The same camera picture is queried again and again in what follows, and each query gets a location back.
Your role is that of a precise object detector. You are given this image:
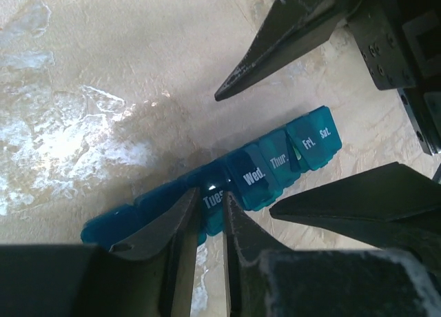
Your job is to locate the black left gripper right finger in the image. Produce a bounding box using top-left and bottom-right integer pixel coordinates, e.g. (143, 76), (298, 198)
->
(223, 192), (440, 316)

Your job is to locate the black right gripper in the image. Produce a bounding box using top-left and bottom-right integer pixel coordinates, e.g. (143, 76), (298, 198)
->
(346, 0), (441, 185)

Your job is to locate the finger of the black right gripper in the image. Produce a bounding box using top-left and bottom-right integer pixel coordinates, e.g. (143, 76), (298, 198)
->
(214, 0), (364, 101)
(270, 163), (440, 252)

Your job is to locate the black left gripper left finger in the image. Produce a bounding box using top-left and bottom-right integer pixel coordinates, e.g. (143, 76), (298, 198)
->
(1, 188), (201, 316)

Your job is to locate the teal weekly pill organizer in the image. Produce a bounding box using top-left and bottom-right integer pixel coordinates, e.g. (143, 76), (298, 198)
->
(81, 106), (342, 249)

